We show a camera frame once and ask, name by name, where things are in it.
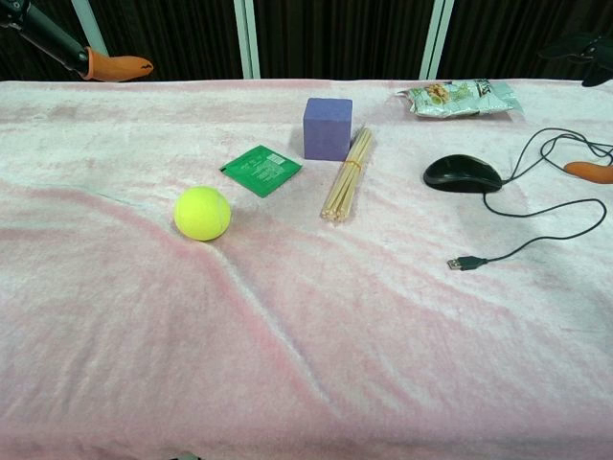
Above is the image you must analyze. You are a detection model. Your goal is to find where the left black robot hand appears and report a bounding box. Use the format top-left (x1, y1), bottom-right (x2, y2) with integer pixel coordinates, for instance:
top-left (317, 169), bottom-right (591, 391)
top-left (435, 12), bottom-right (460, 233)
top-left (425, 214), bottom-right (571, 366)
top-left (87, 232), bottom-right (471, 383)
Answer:
top-left (0, 0), bottom-right (155, 82)

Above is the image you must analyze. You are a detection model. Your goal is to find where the black mouse cable with plug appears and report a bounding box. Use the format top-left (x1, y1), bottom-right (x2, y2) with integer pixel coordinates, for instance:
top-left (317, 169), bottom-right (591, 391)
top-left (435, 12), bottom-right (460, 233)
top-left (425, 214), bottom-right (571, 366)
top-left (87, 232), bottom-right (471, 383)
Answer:
top-left (447, 126), bottom-right (613, 273)

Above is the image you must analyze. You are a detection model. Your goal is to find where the black computer mouse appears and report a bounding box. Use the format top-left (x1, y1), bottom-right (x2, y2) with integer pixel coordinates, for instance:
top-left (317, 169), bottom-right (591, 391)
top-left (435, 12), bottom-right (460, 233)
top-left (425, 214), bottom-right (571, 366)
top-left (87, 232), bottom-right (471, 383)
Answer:
top-left (422, 153), bottom-right (504, 195)

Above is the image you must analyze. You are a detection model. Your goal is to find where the yellow tennis ball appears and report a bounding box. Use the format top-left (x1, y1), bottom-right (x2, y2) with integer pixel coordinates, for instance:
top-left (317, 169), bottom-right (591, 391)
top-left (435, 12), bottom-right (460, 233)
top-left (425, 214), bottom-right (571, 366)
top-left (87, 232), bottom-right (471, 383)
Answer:
top-left (172, 185), bottom-right (233, 242)

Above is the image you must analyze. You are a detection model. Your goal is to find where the green foil packet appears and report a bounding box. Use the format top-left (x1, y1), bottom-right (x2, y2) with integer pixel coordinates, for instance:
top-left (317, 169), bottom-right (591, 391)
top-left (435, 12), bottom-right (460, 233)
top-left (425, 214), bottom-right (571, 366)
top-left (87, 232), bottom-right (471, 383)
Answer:
top-left (219, 145), bottom-right (304, 198)

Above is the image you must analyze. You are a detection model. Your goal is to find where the purple foam cube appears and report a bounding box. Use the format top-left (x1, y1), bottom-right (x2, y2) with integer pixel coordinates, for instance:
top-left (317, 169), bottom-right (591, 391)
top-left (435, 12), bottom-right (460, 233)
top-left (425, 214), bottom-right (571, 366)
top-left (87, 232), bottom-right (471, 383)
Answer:
top-left (303, 98), bottom-right (354, 162)

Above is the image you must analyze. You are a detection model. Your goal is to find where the bundle of wooden sticks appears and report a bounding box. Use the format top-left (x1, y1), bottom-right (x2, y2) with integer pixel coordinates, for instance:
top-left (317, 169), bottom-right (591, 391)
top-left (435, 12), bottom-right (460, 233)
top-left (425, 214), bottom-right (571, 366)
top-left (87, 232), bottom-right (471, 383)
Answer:
top-left (320, 126), bottom-right (375, 222)

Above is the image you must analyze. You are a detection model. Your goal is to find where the pink plush table cloth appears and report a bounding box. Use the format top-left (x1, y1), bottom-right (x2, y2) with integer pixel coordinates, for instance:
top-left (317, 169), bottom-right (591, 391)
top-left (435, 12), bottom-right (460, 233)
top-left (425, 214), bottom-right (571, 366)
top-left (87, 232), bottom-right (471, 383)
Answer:
top-left (0, 79), bottom-right (613, 460)

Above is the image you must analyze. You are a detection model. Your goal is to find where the green white snack bag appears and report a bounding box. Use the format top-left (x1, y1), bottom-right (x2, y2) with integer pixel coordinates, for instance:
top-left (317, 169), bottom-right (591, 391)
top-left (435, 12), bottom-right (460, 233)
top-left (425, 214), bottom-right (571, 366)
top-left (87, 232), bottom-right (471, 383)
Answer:
top-left (395, 79), bottom-right (524, 120)

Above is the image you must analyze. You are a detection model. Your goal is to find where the white frame post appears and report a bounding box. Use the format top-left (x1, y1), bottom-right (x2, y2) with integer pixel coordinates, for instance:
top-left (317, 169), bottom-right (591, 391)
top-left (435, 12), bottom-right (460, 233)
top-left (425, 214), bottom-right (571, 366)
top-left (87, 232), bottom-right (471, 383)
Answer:
top-left (71, 0), bottom-right (109, 57)
top-left (234, 0), bottom-right (262, 81)
top-left (419, 0), bottom-right (454, 81)

